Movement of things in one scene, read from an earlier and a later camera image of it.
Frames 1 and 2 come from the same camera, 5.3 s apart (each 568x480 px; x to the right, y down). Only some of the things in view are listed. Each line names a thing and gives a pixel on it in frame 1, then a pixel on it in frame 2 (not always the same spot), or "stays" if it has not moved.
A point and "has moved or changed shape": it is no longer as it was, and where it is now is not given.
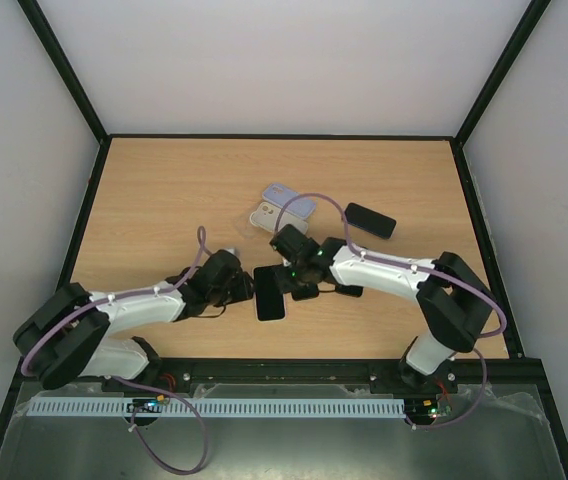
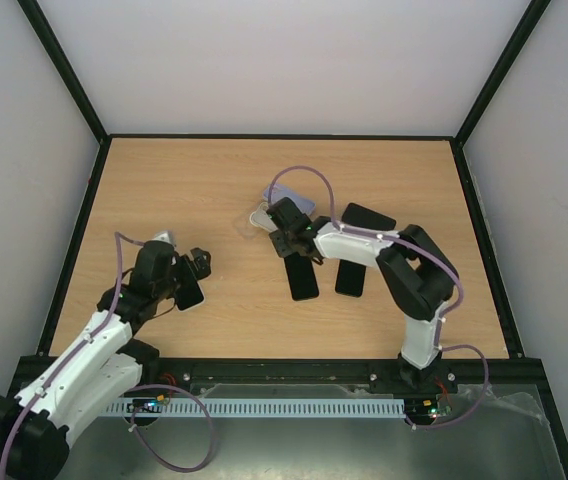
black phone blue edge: [369, 220] stays
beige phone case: [270, 293] has moved or changed shape
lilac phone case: [279, 196] stays
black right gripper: [287, 281] -> [285, 235]
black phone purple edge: [270, 285] has moved or changed shape
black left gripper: [244, 291] -> [203, 268]
